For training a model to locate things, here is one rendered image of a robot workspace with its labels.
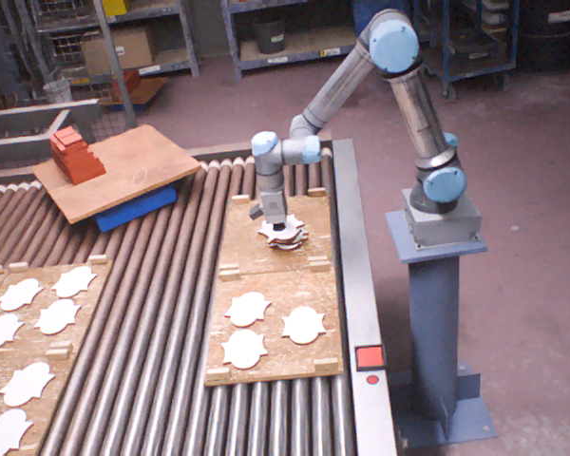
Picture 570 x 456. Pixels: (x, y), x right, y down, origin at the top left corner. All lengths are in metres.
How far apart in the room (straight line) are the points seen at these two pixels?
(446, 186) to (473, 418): 1.15
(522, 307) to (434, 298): 1.02
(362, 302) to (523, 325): 1.41
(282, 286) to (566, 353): 1.51
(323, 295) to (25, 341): 0.85
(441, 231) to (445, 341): 0.50
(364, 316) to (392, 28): 0.75
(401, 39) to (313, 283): 0.71
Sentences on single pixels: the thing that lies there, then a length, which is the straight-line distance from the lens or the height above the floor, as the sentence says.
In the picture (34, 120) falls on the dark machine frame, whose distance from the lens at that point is 3.34.
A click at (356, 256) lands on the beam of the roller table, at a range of 2.00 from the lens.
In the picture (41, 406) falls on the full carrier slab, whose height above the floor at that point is 0.94.
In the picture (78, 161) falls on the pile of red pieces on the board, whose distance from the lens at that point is 2.44.
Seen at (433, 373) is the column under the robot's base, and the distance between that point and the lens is 2.51.
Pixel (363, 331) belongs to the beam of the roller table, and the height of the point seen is 0.92.
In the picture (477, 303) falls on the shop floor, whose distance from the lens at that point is 3.21.
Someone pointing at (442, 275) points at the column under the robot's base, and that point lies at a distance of 2.19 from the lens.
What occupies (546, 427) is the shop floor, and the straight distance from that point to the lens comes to 2.75.
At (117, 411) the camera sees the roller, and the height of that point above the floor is 0.92.
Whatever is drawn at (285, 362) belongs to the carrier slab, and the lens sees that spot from 1.67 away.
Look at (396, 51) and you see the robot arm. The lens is 1.69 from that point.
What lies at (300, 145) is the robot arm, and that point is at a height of 1.29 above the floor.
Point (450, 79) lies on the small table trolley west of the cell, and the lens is 4.96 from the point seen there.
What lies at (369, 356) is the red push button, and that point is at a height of 0.93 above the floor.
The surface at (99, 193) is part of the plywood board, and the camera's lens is 2.37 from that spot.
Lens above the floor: 2.13
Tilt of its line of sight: 34 degrees down
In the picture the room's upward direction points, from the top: 9 degrees counter-clockwise
